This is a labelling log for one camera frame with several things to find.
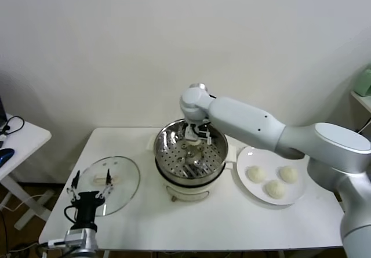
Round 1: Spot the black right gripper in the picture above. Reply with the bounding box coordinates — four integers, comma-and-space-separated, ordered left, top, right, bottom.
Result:
185, 121, 213, 146

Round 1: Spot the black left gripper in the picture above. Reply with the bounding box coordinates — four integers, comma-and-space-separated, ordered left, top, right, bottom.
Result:
67, 169, 114, 231

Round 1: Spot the stainless steel steamer basket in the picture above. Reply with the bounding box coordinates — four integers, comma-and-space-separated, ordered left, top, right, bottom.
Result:
153, 118, 229, 183

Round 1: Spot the white electric cooker pot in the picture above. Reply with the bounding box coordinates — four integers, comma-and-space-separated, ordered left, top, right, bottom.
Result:
144, 135, 238, 203

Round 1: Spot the white side table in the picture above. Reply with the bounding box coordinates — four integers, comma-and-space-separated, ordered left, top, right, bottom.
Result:
0, 113, 56, 232

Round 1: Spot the blue computer mouse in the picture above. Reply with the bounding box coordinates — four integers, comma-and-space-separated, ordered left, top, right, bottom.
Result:
0, 148, 15, 166

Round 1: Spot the white round plate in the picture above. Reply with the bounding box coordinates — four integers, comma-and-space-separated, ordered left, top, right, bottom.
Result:
236, 146, 307, 206

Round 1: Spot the dark laptop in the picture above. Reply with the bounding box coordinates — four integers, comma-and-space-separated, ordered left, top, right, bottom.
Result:
0, 97, 7, 127

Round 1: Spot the glass lid with cream handle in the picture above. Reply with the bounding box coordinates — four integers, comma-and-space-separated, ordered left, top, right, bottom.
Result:
72, 156, 141, 217

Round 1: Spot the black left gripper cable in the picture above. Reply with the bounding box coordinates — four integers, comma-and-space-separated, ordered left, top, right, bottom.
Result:
64, 205, 78, 223

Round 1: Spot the white floor cable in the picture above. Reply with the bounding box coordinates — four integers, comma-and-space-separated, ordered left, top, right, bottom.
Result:
0, 193, 45, 212

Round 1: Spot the black earphone cable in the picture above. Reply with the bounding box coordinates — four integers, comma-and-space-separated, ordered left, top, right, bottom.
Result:
0, 116, 26, 137

